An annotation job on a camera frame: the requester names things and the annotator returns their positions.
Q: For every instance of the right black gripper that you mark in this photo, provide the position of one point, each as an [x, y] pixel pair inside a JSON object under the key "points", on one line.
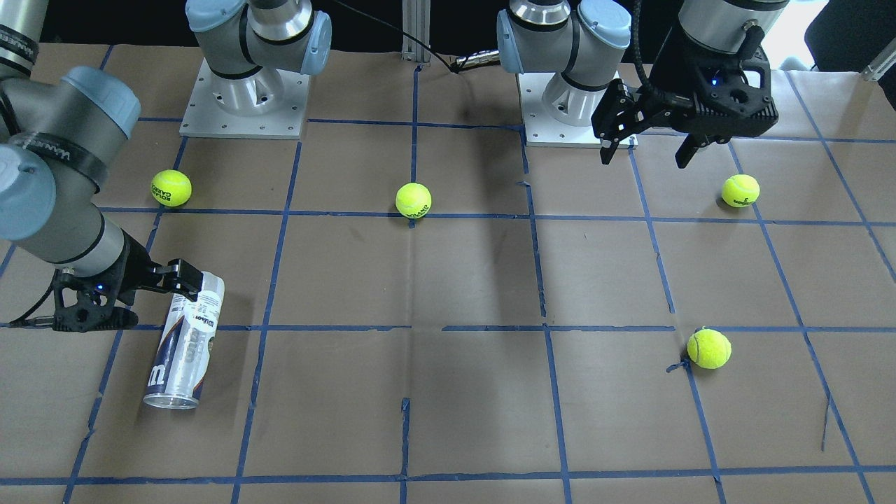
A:
{"points": [[135, 269]]}

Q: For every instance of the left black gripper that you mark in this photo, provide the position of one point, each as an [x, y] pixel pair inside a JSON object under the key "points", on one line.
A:
{"points": [[673, 78]]}

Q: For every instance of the clear Wilson tennis ball can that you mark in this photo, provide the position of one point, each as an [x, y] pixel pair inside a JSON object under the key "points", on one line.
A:
{"points": [[176, 378]]}

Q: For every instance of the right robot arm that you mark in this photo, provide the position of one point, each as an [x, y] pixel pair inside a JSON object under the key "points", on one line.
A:
{"points": [[59, 141]]}

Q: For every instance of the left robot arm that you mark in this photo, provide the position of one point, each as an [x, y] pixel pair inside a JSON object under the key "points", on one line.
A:
{"points": [[598, 41]]}

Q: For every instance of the tennis ball near base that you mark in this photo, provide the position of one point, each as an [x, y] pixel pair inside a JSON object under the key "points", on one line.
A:
{"points": [[171, 188], [740, 190]]}

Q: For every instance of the tennis ball by torn tape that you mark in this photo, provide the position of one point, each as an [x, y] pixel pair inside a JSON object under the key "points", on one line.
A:
{"points": [[708, 348]]}

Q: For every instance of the tennis ball between bases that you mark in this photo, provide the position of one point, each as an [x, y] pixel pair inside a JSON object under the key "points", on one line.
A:
{"points": [[413, 200]]}

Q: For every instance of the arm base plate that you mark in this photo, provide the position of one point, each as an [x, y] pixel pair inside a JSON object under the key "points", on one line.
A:
{"points": [[271, 104], [556, 114]]}

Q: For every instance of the aluminium frame post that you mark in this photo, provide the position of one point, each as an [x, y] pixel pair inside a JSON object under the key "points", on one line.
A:
{"points": [[415, 16]]}

